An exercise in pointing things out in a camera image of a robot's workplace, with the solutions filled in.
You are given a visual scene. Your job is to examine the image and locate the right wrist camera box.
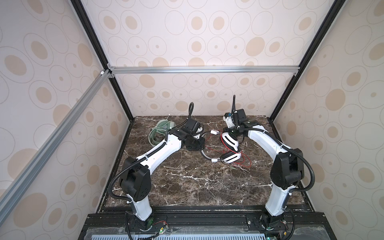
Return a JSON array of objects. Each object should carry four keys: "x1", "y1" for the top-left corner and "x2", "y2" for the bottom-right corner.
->
[{"x1": 223, "y1": 109, "x2": 249, "y2": 128}]

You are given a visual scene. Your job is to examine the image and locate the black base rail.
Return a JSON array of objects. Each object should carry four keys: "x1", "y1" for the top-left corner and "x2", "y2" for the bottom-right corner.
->
[{"x1": 78, "y1": 205, "x2": 336, "y2": 240}]

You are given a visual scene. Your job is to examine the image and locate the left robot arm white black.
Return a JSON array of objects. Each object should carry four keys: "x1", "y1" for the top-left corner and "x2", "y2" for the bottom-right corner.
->
[{"x1": 108, "y1": 130, "x2": 206, "y2": 222}]

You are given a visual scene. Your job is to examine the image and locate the left slanted aluminium frame bar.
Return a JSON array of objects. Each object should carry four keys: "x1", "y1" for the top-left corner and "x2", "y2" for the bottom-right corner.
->
[{"x1": 1, "y1": 69, "x2": 111, "y2": 224}]

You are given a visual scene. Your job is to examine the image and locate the mint green headphones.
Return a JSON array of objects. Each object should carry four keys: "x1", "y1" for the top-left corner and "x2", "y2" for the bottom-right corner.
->
[{"x1": 148, "y1": 120, "x2": 175, "y2": 147}]

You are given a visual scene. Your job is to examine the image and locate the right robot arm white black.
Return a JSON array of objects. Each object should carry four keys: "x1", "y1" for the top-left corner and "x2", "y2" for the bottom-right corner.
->
[{"x1": 221, "y1": 117, "x2": 315, "y2": 217}]

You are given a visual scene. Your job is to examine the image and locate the horizontal aluminium frame bar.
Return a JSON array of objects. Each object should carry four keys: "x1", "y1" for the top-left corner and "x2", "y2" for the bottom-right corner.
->
[{"x1": 110, "y1": 66, "x2": 300, "y2": 75}]

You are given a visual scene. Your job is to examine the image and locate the white black headphones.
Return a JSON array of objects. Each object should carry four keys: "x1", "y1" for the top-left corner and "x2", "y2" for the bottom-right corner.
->
[{"x1": 200, "y1": 130, "x2": 242, "y2": 164}]

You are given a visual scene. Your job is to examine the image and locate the red headphone cable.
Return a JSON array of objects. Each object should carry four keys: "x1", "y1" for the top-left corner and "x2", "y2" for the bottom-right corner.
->
[{"x1": 201, "y1": 128, "x2": 253, "y2": 170}]

